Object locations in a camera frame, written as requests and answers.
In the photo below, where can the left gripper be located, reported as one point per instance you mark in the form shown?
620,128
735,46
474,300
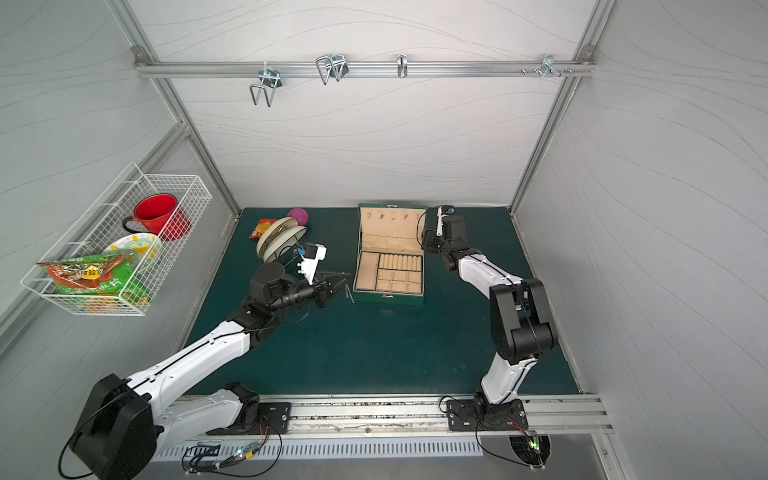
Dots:
324,291

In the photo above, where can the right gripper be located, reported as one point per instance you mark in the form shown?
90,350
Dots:
452,226

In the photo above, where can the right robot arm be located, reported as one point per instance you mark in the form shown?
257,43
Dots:
521,320

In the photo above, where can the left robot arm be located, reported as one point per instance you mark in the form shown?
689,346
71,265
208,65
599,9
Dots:
127,421

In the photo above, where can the cream plate front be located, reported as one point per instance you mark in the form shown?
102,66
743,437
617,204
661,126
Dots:
283,243

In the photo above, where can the pink ball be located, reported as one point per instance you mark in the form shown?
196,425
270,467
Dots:
300,215

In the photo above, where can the red snack packet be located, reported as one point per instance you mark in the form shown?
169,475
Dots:
261,228

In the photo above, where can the small metal hook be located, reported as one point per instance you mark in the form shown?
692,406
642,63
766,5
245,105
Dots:
402,66

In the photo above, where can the red mug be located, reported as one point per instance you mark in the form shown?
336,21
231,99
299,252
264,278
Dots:
160,214

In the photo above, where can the patterned plate in basket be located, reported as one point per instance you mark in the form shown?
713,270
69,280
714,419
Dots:
143,250

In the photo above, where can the metal loop hook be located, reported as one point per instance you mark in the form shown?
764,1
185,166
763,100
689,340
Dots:
332,66

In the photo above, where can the metal double hook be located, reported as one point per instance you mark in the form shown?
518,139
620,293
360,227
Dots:
269,80

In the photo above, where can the green snack bag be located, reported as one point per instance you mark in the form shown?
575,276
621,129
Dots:
105,274

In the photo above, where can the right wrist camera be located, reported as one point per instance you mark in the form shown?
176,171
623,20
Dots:
442,212

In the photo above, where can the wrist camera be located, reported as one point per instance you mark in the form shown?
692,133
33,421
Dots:
310,256
442,212

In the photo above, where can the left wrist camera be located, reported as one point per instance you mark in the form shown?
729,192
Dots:
310,256

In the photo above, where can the left black mount plate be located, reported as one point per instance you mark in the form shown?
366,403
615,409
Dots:
255,416

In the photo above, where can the black mount plate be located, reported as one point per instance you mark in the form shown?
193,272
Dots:
255,416
477,414

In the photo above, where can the right black mount plate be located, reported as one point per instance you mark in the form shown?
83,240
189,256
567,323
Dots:
477,414

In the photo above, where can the metal bracket hook right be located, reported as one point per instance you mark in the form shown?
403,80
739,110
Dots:
547,69

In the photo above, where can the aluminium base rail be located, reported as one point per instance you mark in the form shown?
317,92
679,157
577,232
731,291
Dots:
382,416

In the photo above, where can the white wire basket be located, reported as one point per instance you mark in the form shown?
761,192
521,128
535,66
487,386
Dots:
101,225

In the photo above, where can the aluminium top rail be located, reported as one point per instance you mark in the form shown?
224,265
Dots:
357,69

